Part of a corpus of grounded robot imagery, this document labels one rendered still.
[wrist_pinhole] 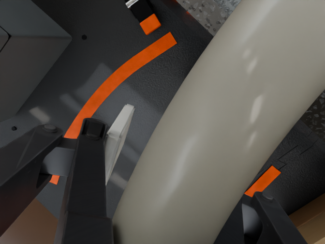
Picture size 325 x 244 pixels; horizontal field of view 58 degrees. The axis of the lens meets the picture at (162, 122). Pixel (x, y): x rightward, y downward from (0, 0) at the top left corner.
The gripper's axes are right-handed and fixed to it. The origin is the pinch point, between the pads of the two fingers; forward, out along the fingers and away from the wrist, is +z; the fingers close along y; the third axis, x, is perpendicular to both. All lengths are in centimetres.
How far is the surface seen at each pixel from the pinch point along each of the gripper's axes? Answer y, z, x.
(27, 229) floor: -33, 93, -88
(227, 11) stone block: 4.5, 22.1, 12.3
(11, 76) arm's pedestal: -40, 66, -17
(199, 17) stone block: 1.7, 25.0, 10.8
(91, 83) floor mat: -23, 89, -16
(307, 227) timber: 67, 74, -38
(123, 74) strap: -12, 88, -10
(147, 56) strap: -6, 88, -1
